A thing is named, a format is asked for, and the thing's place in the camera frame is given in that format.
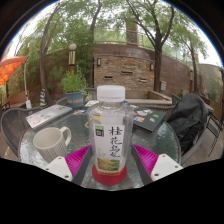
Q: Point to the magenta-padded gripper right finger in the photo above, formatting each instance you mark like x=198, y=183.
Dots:
x=146, y=159

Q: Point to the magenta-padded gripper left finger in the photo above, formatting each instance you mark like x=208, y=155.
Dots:
x=77, y=159

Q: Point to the clear plastic drink bottle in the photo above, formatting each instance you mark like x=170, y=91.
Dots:
x=110, y=133

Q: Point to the white ribbed mug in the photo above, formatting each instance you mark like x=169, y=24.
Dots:
x=50, y=143

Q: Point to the tape roll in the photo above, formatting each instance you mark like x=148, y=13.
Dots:
x=87, y=125

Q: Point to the flat round red coaster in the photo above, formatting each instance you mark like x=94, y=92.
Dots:
x=109, y=179

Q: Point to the black laptop with stickers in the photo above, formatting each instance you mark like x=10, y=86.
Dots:
x=148, y=118

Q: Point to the yellow card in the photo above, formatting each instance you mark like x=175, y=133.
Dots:
x=96, y=118

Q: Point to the blue printed card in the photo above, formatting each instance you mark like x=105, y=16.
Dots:
x=80, y=112

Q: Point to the silver laptop with stickers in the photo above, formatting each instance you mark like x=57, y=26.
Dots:
x=46, y=116

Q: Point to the black backpack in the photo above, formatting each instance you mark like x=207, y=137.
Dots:
x=186, y=120

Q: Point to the white printed card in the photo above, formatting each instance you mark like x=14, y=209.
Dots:
x=90, y=103

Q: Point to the yellow blue striped cone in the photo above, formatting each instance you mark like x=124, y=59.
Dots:
x=43, y=98

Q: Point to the potted green plant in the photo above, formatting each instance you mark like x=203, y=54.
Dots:
x=73, y=83

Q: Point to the wooden bench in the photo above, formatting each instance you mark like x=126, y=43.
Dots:
x=15, y=99

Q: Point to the tall dark-trunk tree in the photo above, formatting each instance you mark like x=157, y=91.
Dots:
x=157, y=70

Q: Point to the leaning slim tree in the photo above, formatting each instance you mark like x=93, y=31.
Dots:
x=43, y=66

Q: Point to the orange patio umbrella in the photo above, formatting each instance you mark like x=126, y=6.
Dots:
x=10, y=68

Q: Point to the grey wall utility box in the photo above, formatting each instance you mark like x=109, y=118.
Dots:
x=163, y=86

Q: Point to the globe-topped wooden lamp post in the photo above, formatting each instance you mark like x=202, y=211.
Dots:
x=191, y=80
x=72, y=58

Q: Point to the black wall lamp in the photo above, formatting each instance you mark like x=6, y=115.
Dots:
x=151, y=66
x=98, y=62

